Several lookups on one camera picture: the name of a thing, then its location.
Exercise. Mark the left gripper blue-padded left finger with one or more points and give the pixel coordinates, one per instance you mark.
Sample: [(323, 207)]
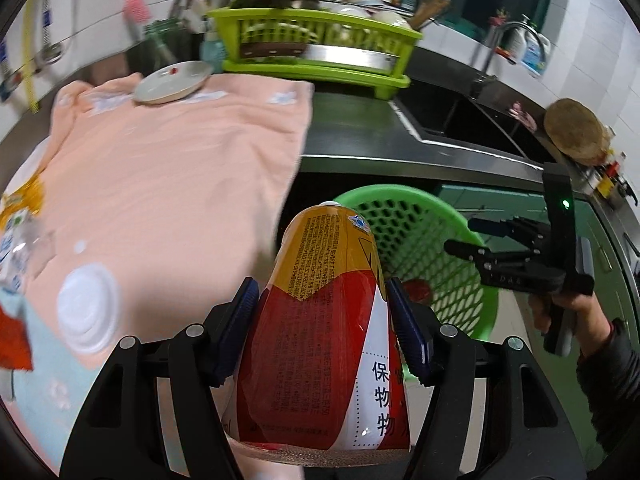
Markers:
[(118, 431)]

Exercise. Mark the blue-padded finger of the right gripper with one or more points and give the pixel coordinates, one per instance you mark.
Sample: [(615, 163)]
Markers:
[(529, 233), (481, 254)]

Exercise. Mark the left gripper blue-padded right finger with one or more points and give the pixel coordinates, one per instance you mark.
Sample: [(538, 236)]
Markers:
[(525, 435)]

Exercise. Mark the red cigarette pack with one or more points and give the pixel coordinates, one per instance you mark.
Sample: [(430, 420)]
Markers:
[(15, 352)]

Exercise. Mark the orange red snack bag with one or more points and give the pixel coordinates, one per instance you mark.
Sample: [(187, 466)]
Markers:
[(320, 379)]

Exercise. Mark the clear plastic cup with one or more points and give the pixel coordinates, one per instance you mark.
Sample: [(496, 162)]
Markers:
[(33, 250)]

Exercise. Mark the yellow candy wrapper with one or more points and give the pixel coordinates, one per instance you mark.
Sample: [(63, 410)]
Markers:
[(29, 196)]

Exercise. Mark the red cola can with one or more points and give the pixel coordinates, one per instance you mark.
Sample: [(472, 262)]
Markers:
[(419, 291)]

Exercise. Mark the white blue milk carton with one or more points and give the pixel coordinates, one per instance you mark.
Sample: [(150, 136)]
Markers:
[(9, 278)]

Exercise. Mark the right forearm black sleeve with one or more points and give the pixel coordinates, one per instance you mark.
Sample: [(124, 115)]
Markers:
[(609, 378)]

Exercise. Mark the green plastic trash basket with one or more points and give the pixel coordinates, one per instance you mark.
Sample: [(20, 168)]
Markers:
[(410, 227)]

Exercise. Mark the round wooden cutting board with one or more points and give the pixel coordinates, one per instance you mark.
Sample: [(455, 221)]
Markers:
[(577, 132)]

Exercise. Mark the white plastic lid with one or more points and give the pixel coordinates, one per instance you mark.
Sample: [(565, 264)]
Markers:
[(88, 308)]

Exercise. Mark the chrome sink faucet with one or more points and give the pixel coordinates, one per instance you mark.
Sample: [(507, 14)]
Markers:
[(508, 41)]

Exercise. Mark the dish soap bottle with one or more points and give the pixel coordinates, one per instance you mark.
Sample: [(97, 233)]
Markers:
[(536, 56)]

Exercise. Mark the peach pink towel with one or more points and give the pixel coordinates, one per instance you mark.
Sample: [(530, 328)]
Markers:
[(180, 202)]

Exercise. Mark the green dish drying rack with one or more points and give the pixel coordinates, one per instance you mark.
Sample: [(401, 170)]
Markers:
[(242, 26)]

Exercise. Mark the teal soap bottle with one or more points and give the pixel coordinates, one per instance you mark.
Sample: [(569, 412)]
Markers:
[(213, 52)]

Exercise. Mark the white ceramic plate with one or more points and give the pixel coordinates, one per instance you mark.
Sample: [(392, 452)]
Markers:
[(172, 83)]

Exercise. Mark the dark green utensil holder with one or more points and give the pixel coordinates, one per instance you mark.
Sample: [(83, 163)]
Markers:
[(161, 43)]

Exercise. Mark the metal water pipe with valve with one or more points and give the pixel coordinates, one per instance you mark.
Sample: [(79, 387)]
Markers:
[(10, 79)]

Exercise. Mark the pink bottle brush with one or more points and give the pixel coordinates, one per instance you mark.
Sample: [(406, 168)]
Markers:
[(136, 15)]

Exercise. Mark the cleaver with wooden handle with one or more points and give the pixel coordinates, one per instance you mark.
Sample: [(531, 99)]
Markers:
[(320, 55)]

